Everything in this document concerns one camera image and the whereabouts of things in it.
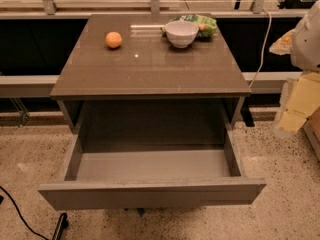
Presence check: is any white bowl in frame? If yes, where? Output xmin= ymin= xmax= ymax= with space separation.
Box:
xmin=165 ymin=20 xmax=199 ymax=48

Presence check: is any orange fruit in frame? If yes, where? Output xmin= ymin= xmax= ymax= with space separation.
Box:
xmin=105 ymin=32 xmax=122 ymax=49

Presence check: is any cardboard box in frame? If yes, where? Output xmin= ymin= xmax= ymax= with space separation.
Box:
xmin=304 ymin=108 xmax=320 ymax=160

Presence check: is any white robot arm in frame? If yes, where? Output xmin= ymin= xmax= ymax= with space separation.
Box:
xmin=269 ymin=1 xmax=320 ymax=138

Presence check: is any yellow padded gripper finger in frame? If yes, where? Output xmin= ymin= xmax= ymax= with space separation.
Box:
xmin=273 ymin=72 xmax=320 ymax=138
xmin=269 ymin=29 xmax=295 ymax=56

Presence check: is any grey top drawer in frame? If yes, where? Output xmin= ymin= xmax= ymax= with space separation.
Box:
xmin=37 ymin=103 xmax=267 ymax=212

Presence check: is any green snack bag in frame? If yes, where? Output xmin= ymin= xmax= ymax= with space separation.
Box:
xmin=170 ymin=14 xmax=217 ymax=39

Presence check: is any black cylindrical object on floor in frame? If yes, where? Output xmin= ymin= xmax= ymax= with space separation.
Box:
xmin=52 ymin=213 xmax=68 ymax=240

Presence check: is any black floor cable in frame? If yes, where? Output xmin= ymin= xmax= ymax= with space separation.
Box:
xmin=0 ymin=185 xmax=50 ymax=240

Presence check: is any grey drawer cabinet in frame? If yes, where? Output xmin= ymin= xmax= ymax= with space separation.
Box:
xmin=49 ymin=13 xmax=252 ymax=134

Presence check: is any blue tape cross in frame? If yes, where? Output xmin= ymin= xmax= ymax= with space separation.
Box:
xmin=124 ymin=208 xmax=145 ymax=217

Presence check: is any white cable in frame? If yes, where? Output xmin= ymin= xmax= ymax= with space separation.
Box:
xmin=248 ymin=9 xmax=273 ymax=88

